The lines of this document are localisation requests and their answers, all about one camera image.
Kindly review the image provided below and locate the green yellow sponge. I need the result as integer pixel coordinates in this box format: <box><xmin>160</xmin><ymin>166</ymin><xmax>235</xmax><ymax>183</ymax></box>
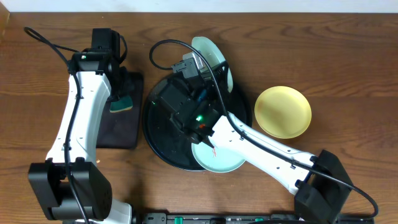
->
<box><xmin>109</xmin><ymin>95</ymin><xmax>133</xmax><ymax>113</ymax></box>

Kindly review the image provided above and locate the light green plate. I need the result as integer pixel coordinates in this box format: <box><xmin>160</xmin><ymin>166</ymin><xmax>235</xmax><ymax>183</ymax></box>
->
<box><xmin>192</xmin><ymin>142</ymin><xmax>246</xmax><ymax>173</ymax></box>
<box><xmin>192</xmin><ymin>37</ymin><xmax>233</xmax><ymax>93</ymax></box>

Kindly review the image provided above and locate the yellow plate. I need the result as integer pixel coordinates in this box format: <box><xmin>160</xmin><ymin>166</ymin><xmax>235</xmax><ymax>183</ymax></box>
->
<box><xmin>254</xmin><ymin>86</ymin><xmax>312</xmax><ymax>139</ymax></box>

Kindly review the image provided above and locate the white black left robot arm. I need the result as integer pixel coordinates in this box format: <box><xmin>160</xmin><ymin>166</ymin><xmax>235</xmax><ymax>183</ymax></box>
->
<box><xmin>28</xmin><ymin>50</ymin><xmax>134</xmax><ymax>223</ymax></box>

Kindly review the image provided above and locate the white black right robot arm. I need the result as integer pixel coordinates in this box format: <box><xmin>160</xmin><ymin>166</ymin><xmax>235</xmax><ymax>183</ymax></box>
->
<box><xmin>150</xmin><ymin>78</ymin><xmax>352</xmax><ymax>223</ymax></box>

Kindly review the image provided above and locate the black round tray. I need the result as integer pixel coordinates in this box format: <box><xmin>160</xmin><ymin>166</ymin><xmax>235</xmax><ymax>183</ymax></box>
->
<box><xmin>142</xmin><ymin>82</ymin><xmax>252</xmax><ymax>172</ymax></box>

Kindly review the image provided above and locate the black rectangular tray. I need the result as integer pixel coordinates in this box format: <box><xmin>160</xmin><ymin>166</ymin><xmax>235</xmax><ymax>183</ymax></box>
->
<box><xmin>96</xmin><ymin>72</ymin><xmax>144</xmax><ymax>149</ymax></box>

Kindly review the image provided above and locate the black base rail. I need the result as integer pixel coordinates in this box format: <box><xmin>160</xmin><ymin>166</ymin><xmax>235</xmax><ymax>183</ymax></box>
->
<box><xmin>141</xmin><ymin>212</ymin><xmax>375</xmax><ymax>224</ymax></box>

